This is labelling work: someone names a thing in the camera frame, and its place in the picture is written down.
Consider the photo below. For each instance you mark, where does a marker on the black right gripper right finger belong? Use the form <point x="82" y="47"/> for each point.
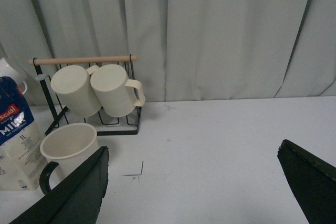
<point x="311" y="180"/>

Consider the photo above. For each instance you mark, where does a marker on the black wire cup rack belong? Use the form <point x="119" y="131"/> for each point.
<point x="127" y="125"/>

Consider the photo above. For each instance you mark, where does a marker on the cream ribbed mug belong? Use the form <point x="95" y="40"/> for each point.
<point x="118" y="94"/>
<point x="72" y="86"/>

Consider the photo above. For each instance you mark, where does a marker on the blue white milk carton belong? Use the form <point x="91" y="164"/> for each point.
<point x="21" y="159"/>

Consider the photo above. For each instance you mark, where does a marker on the cream ribbed mug right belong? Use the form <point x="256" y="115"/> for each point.
<point x="118" y="94"/>

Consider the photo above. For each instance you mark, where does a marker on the grey curtain backdrop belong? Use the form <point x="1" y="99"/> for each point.
<point x="186" y="49"/>

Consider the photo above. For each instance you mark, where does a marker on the cream smiley mug black handle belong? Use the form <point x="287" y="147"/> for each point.
<point x="65" y="149"/>

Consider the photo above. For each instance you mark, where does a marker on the cream ribbed mug left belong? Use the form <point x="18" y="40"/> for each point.
<point x="72" y="86"/>

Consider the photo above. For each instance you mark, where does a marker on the white hanging mug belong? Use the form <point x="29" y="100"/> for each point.
<point x="10" y="69"/>

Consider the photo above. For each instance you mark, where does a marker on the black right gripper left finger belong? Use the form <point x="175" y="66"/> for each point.
<point x="77" y="198"/>

